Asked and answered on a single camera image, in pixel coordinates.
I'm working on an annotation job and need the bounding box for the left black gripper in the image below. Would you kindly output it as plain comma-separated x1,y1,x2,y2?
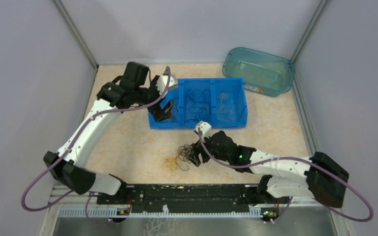
134,74,175,121

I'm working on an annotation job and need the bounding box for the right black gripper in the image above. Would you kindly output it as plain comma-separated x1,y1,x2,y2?
186,131,230,166

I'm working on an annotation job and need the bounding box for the dark cable bundle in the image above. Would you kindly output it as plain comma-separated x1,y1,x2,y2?
176,143,196,172

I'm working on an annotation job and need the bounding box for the yellow thin cable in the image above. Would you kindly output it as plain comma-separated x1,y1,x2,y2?
161,156,181,173

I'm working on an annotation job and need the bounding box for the dark blue thin cable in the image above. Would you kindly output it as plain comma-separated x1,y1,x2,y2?
185,88,213,124

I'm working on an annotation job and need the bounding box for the pink thin cable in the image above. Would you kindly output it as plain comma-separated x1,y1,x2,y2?
216,92,237,124

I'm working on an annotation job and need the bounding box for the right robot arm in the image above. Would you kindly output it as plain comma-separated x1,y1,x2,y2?
195,128,349,208

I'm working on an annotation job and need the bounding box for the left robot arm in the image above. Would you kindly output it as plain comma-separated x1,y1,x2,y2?
43,62,178,204

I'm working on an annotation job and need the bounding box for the blue divided plastic bin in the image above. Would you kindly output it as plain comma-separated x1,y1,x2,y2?
148,78,248,129

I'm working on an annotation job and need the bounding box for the teal translucent plastic tub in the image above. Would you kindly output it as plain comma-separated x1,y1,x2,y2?
222,47,296,97

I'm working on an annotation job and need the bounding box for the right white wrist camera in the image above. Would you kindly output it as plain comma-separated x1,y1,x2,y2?
194,121,212,138

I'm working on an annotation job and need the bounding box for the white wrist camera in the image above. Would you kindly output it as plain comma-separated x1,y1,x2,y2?
156,75,178,94
194,121,212,138

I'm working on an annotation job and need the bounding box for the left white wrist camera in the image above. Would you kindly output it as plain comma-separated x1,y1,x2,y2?
156,75,178,94

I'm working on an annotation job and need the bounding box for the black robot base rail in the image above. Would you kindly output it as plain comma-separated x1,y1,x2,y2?
96,184,289,214

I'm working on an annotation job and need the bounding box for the grey slotted cable duct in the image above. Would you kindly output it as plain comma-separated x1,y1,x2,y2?
58,205,270,218

